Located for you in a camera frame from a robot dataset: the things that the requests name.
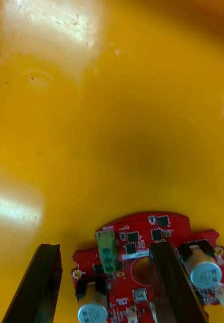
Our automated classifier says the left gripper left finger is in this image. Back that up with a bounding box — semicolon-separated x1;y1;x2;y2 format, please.
1;243;63;323

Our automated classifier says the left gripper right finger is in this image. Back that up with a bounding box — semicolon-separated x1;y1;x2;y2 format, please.
148;242;209;323

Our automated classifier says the round red circuit board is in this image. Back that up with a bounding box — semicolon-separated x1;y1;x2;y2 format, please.
71;211;224;323

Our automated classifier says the yellow-orange plastic bin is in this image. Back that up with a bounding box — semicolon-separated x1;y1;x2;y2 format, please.
0;0;224;323

